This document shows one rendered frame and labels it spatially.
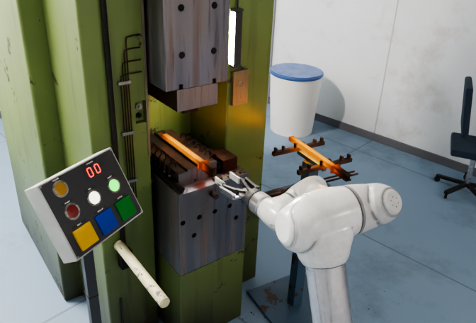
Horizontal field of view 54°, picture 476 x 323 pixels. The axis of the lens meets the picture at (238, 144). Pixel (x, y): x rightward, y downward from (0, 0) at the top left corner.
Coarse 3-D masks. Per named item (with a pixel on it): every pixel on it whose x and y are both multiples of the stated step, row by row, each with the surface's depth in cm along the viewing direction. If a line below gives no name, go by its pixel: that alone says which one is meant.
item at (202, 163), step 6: (168, 138) 228; (174, 144) 223; (180, 144) 222; (186, 150) 217; (192, 156) 212; (198, 156) 212; (198, 162) 206; (204, 162) 204; (198, 168) 207; (204, 168) 206; (210, 168) 200; (216, 168) 201; (210, 174) 202
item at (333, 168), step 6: (294, 138) 237; (300, 144) 231; (306, 144) 231; (306, 150) 227; (312, 150) 225; (312, 156) 223; (318, 156) 220; (324, 162) 216; (330, 162) 215; (330, 168) 212; (336, 168) 209; (336, 174) 209; (342, 174) 207; (348, 174) 204; (348, 180) 204
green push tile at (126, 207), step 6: (126, 198) 173; (114, 204) 168; (120, 204) 170; (126, 204) 172; (132, 204) 174; (120, 210) 169; (126, 210) 171; (132, 210) 174; (120, 216) 169; (126, 216) 171
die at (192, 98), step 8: (152, 88) 203; (192, 88) 189; (200, 88) 192; (208, 88) 194; (216, 88) 197; (152, 96) 205; (160, 96) 199; (168, 96) 193; (176, 96) 187; (184, 96) 189; (192, 96) 191; (200, 96) 193; (208, 96) 196; (216, 96) 198; (168, 104) 194; (176, 104) 188; (184, 104) 190; (192, 104) 192; (200, 104) 195; (208, 104) 197
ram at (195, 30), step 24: (144, 0) 179; (168, 0) 169; (192, 0) 174; (216, 0) 181; (144, 24) 184; (168, 24) 172; (192, 24) 178; (216, 24) 185; (168, 48) 176; (192, 48) 182; (216, 48) 189; (168, 72) 180; (192, 72) 186; (216, 72) 194
